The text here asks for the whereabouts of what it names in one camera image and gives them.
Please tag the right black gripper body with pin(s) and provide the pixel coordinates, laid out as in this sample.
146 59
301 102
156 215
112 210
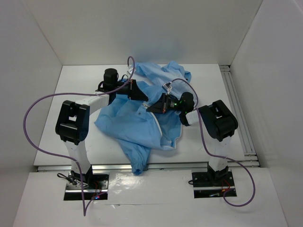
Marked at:
172 104

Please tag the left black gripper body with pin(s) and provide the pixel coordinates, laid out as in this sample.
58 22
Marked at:
124 90

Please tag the light blue zip jacket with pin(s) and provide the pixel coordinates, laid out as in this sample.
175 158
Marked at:
138 131

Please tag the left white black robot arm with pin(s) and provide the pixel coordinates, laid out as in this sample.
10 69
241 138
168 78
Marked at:
73 121

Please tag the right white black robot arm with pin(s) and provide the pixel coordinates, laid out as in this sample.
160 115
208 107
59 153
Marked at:
220 123

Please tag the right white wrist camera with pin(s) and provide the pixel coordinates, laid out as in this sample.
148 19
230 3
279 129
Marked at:
167 87

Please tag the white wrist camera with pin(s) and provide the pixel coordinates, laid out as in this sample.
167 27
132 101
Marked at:
167 87
130 71

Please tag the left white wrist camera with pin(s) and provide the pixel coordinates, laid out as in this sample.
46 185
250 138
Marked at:
130 71

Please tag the front aluminium frame rail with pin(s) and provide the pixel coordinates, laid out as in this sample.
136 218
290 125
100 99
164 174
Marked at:
128 167

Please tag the aluminium frame rail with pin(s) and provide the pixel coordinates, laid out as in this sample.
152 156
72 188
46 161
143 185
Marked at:
128 167
250 156

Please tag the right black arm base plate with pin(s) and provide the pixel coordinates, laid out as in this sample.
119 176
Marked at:
203 179

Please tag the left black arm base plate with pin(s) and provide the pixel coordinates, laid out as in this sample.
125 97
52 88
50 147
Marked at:
97 183

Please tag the right aluminium frame rail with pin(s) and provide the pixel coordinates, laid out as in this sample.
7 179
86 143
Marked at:
250 156

